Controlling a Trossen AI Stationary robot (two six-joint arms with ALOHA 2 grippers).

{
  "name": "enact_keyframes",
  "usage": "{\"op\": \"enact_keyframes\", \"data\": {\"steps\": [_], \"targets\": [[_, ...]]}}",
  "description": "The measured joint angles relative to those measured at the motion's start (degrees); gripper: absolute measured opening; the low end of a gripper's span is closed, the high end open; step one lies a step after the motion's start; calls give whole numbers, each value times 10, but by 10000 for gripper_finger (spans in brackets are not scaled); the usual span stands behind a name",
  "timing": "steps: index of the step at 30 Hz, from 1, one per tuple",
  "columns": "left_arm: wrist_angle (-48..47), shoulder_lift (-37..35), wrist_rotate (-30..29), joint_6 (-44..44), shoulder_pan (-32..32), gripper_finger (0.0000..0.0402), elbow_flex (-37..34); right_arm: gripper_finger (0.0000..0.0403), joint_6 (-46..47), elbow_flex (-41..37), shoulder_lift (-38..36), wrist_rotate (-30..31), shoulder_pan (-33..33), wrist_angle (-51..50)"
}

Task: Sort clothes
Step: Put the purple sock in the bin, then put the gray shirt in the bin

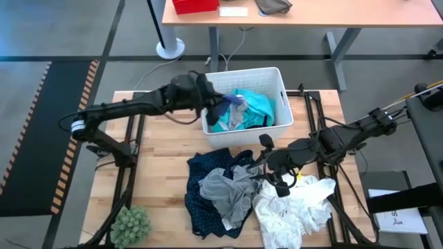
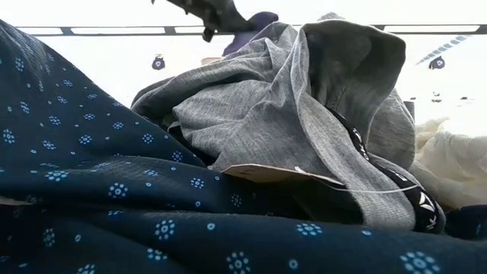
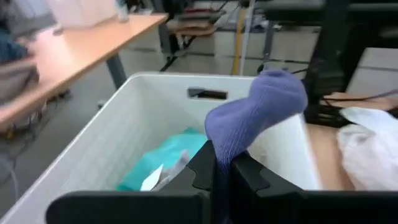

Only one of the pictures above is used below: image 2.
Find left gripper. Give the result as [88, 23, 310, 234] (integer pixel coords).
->
[165, 0, 250, 43]

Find purple garment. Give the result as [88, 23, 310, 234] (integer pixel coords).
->
[222, 11, 281, 57]

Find navy dotted garment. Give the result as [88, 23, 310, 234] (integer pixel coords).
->
[0, 18, 487, 274]

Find white lace garment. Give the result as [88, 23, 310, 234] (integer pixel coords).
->
[409, 117, 487, 210]

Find black ceiling spotlight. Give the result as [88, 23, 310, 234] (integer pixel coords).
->
[151, 55, 167, 72]
[428, 56, 446, 71]

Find silver ventilation duct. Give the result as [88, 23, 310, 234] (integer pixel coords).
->
[416, 34, 473, 65]

